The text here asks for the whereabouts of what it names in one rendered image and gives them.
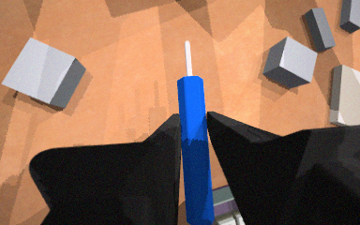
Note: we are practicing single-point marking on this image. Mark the blue stylus with white tip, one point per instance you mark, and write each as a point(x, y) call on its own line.
point(195, 148)

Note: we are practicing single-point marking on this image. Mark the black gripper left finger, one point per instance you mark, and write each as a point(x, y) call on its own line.
point(150, 168)

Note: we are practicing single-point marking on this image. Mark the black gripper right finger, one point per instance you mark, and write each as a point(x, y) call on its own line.
point(267, 172)

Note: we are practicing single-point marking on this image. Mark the computer keyboard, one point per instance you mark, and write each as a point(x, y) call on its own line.
point(226, 211)

